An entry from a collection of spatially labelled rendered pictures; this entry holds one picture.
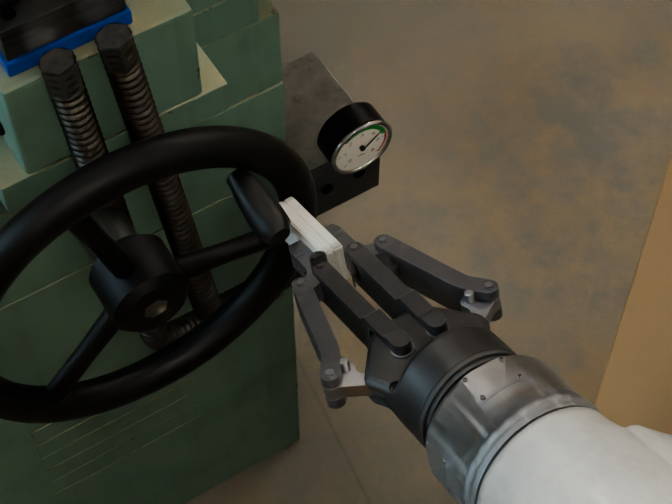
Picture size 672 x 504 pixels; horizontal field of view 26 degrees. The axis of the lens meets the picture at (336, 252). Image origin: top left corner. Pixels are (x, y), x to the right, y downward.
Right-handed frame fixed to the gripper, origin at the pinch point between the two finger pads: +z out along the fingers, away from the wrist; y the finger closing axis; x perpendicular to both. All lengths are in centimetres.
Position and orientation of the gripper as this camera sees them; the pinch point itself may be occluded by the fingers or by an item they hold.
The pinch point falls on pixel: (311, 241)
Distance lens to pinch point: 97.2
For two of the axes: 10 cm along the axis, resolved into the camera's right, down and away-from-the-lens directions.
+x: 1.8, 7.5, 6.3
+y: -8.5, 4.4, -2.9
